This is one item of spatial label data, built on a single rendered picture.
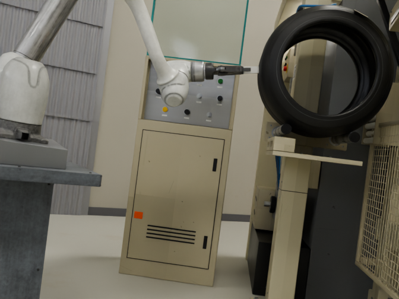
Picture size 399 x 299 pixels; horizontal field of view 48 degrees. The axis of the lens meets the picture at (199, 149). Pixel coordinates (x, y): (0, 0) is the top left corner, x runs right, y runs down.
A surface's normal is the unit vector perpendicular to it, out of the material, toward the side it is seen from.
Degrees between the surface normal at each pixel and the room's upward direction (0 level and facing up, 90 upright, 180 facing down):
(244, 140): 90
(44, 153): 90
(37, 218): 90
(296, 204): 90
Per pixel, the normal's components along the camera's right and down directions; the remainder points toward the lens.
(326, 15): -0.07, -0.19
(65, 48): 0.46, 0.06
